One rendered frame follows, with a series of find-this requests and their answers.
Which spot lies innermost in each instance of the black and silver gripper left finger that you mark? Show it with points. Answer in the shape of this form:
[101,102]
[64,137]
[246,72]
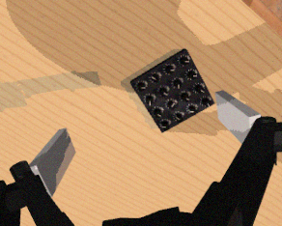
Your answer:
[35,183]

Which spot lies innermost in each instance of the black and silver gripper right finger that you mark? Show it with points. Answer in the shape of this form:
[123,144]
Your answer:
[236,199]

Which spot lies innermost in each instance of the black knob box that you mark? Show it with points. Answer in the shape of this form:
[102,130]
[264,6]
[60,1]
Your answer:
[175,74]

